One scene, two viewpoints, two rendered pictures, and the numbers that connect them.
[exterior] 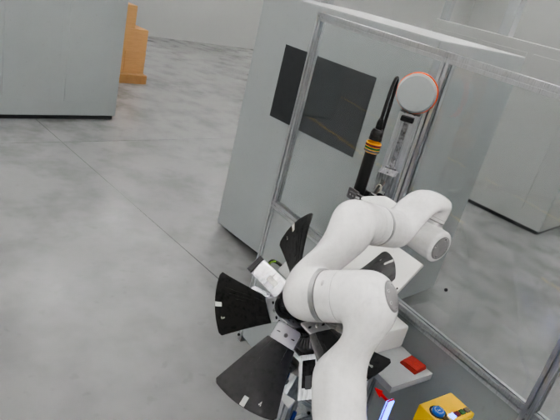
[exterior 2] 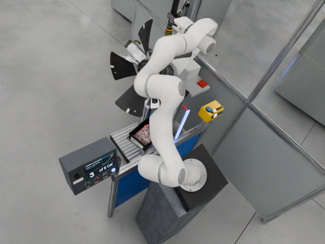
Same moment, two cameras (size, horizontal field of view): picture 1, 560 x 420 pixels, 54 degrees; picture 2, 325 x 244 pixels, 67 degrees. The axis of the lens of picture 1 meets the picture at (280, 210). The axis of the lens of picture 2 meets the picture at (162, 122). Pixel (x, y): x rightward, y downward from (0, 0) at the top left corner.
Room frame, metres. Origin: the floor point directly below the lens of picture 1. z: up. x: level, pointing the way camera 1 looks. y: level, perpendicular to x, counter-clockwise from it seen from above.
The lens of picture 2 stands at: (0.16, -0.03, 2.34)
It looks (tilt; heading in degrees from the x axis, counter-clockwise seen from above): 50 degrees down; 347
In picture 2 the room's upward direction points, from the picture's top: 19 degrees clockwise
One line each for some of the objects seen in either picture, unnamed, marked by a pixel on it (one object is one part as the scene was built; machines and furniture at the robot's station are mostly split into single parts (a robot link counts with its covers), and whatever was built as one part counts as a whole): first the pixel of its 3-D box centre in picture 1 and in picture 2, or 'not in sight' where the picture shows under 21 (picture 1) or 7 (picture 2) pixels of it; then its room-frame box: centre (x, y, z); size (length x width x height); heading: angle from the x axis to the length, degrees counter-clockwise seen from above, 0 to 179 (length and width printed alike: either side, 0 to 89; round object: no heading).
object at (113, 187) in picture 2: not in sight; (112, 199); (0.88, -0.02, 0.39); 0.04 x 0.04 x 0.78; 39
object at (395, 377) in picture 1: (381, 354); (188, 79); (1.93, -0.56, 0.84); 0.36 x 0.24 x 0.03; 39
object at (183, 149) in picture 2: not in sight; (156, 170); (1.15, -0.36, 0.45); 0.82 x 0.01 x 0.66; 129
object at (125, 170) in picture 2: not in sight; (165, 147); (1.15, -0.36, 0.82); 0.90 x 0.04 x 0.08; 129
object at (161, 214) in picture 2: not in sight; (168, 209); (0.82, -0.46, 0.46); 0.30 x 0.30 x 0.93; 33
